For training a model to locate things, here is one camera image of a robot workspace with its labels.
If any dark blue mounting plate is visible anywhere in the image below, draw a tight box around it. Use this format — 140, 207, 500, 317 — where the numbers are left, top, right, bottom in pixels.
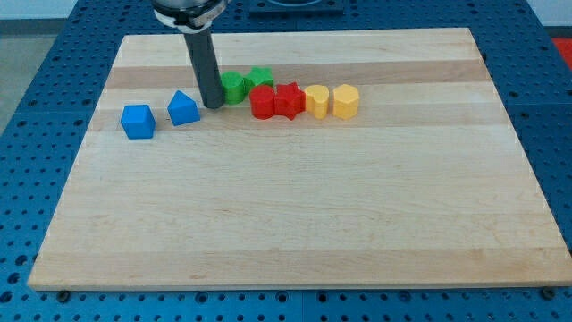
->
248, 0, 346, 17

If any red star block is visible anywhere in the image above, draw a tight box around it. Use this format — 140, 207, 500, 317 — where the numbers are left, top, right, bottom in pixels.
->
274, 82, 306, 120

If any yellow heart block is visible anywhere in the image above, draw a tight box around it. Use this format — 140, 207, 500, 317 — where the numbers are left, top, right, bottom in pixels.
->
304, 85, 330, 119

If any red cylinder block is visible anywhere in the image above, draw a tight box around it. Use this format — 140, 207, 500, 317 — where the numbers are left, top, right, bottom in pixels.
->
249, 85, 275, 120

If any green cylinder block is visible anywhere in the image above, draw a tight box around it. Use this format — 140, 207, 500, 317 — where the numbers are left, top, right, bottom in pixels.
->
221, 71, 246, 105

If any wooden board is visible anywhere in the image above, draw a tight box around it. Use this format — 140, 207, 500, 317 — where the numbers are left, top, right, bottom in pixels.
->
28, 28, 571, 291

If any blue cube block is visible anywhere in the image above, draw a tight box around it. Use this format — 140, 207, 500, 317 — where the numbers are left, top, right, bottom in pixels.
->
121, 105, 156, 140

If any blue pentagon block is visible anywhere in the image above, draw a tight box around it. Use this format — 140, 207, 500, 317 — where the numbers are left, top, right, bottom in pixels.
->
167, 90, 200, 126

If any green star block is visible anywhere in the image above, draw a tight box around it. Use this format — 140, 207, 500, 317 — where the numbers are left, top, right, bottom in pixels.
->
244, 66, 274, 93

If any yellow hexagon block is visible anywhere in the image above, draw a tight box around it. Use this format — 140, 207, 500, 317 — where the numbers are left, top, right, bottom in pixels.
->
332, 84, 360, 120

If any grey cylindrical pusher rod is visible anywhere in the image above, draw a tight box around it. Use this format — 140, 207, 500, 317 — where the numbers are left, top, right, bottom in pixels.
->
184, 30, 224, 109

